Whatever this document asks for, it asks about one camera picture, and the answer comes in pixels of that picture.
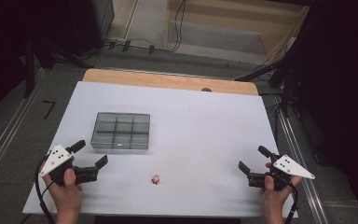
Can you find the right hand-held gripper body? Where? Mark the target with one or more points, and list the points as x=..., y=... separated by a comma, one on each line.
x=287, y=168

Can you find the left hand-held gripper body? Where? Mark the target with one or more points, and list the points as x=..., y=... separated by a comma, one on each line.
x=56, y=158

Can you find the clear plastic compartment box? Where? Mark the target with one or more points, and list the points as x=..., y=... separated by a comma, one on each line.
x=121, y=130

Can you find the small red and white object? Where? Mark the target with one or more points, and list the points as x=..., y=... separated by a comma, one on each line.
x=155, y=179

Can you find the person's right hand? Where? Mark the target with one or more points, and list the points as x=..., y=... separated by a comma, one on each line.
x=273, y=202

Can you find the person's left hand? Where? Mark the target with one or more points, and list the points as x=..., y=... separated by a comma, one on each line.
x=66, y=197

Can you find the black stand base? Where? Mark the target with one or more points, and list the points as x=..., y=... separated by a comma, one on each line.
x=261, y=72

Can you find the black stand legs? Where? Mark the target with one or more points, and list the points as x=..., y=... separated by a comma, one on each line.
x=29, y=62

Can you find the wooden table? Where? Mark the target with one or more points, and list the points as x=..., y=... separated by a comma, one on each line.
x=167, y=81

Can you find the power strip with plugs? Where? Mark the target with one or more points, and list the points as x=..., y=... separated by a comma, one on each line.
x=126, y=45

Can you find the dark cabinet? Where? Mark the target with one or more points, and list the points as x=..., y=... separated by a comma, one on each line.
x=90, y=21

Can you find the wooden platform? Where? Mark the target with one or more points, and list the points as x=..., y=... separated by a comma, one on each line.
x=230, y=21

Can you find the metal floor rail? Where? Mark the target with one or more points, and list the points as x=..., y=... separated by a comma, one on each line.
x=6, y=137
x=301, y=168

